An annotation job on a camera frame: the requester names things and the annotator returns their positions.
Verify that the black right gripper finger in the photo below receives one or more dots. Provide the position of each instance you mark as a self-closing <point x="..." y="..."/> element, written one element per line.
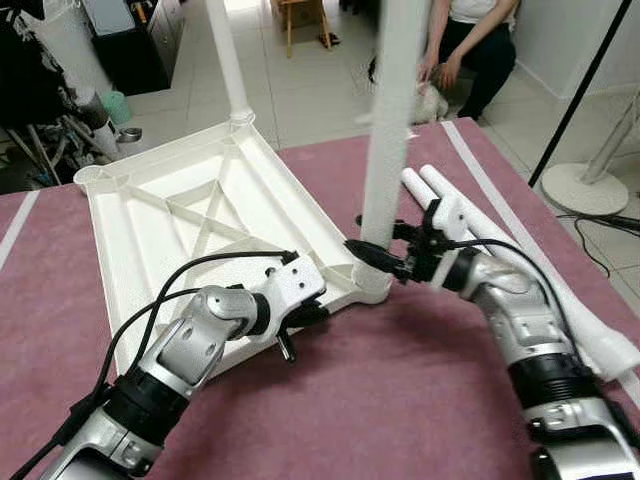
<point x="375" y="258"/>
<point x="405" y="231"/>

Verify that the white plastic table top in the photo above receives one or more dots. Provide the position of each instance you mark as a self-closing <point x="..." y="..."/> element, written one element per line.
<point x="180" y="220"/>

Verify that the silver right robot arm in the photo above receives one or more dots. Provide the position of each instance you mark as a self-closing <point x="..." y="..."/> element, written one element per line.
<point x="530" y="330"/>

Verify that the long white tape strip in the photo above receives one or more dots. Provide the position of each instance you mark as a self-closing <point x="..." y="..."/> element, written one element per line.
<point x="480" y="165"/>
<point x="18" y="230"/>

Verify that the pink table cloth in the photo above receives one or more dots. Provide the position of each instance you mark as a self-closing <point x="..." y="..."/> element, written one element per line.
<point x="380" y="400"/>

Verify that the small white dog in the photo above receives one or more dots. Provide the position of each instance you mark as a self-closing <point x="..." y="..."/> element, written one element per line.
<point x="432" y="102"/>

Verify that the white standing fan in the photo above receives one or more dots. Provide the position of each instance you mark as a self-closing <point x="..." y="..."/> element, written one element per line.
<point x="580" y="192"/>

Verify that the black hair dryer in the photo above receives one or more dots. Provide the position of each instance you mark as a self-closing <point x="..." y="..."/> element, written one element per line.
<point x="610" y="222"/>

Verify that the seated person in white shirt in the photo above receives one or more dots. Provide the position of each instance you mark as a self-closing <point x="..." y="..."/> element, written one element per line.
<point x="480" y="50"/>

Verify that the black slanted pole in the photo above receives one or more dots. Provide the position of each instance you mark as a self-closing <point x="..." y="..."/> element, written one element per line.
<point x="580" y="95"/>

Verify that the metal pet bowl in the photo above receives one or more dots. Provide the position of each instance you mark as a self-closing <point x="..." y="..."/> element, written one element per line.
<point x="130" y="134"/>

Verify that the black cabinet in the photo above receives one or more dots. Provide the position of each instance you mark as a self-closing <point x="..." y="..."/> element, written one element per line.
<point x="150" y="50"/>

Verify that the clothes rack with dark clothes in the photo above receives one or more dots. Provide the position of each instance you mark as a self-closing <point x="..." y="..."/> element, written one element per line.
<point x="40" y="90"/>

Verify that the white black-framed box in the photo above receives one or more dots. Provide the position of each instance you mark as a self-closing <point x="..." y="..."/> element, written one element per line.
<point x="105" y="15"/>

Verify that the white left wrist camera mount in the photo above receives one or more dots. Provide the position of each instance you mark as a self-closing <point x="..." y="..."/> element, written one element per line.
<point x="298" y="282"/>

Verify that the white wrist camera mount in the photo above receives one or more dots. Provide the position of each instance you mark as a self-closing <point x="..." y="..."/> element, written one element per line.
<point x="448" y="222"/>
<point x="298" y="282"/>

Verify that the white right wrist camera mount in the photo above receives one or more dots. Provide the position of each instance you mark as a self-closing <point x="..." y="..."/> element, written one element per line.
<point x="448" y="222"/>

